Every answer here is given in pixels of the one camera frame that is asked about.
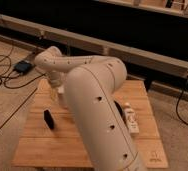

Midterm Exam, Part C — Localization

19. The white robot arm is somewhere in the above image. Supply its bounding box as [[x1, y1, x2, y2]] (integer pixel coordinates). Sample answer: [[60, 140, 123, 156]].
[[35, 47, 148, 171]]

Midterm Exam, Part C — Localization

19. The dark ceramic bowl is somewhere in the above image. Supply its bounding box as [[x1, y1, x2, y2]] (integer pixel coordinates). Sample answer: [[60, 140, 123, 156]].
[[114, 101, 123, 119]]

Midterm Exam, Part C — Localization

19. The black eraser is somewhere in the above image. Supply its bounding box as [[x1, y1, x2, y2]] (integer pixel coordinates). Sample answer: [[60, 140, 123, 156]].
[[44, 110, 54, 130]]

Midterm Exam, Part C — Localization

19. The white bottle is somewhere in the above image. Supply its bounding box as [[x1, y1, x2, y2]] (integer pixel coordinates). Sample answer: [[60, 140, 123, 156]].
[[124, 103, 139, 134]]

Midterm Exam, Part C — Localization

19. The wooden table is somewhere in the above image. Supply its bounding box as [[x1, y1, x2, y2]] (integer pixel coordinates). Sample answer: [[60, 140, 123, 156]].
[[13, 80, 168, 169]]

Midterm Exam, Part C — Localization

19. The blue power adapter box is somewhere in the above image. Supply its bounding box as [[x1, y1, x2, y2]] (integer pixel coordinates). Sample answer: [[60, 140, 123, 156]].
[[14, 61, 32, 74]]

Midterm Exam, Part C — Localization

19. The black cable at right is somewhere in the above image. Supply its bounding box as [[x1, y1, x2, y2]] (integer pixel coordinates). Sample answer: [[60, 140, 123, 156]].
[[175, 75, 188, 166]]

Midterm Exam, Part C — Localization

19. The black floor cable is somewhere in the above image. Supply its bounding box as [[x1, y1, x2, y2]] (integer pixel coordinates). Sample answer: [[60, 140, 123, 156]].
[[0, 46, 46, 93]]

